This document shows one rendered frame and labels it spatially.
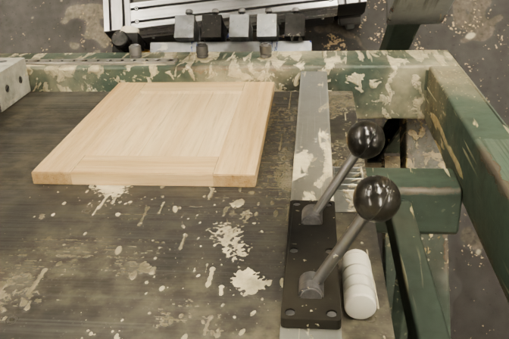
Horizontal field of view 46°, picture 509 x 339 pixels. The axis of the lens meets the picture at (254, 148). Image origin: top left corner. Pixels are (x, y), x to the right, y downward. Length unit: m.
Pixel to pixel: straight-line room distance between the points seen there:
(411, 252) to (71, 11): 1.82
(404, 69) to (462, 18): 1.07
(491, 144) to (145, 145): 0.49
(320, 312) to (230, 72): 0.74
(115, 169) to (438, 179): 0.47
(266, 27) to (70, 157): 0.61
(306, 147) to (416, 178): 0.19
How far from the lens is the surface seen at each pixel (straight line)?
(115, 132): 0.98
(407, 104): 1.20
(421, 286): 0.72
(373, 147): 0.58
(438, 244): 1.25
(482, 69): 2.18
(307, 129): 0.88
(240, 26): 1.35
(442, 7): 1.29
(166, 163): 0.84
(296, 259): 0.57
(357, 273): 0.59
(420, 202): 0.90
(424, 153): 1.26
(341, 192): 0.73
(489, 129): 0.89
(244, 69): 1.17
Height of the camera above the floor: 2.02
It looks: 79 degrees down
